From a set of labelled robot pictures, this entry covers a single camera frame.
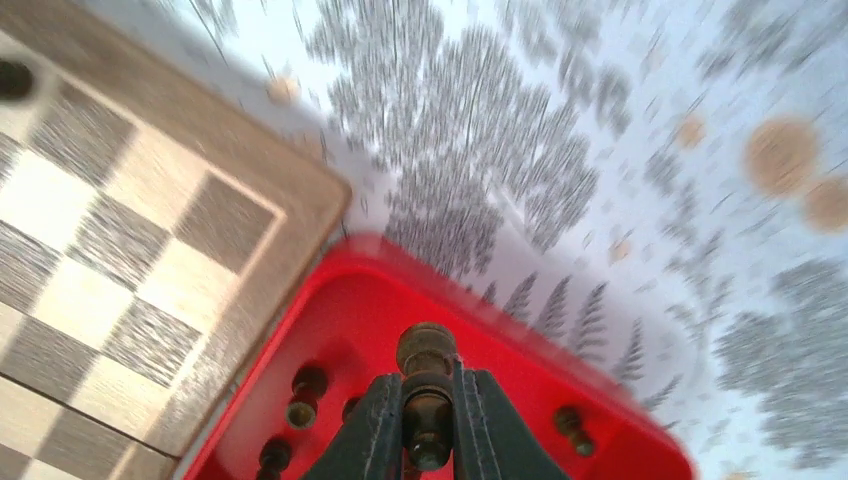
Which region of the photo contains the floral tablecloth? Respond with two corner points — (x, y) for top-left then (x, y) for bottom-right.
(91, 1), (847, 479)

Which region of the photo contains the red plastic tray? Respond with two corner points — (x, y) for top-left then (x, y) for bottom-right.
(186, 234), (694, 479)

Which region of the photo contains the dark chess piece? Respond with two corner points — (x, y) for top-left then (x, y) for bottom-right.
(0, 59), (35, 103)
(396, 322), (458, 474)

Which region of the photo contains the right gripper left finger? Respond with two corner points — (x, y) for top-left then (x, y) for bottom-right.
(302, 373), (403, 480)

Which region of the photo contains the wooden chessboard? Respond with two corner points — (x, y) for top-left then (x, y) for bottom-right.
(1, 1), (350, 479)

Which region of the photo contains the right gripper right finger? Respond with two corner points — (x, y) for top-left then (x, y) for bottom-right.
(451, 359), (569, 480)

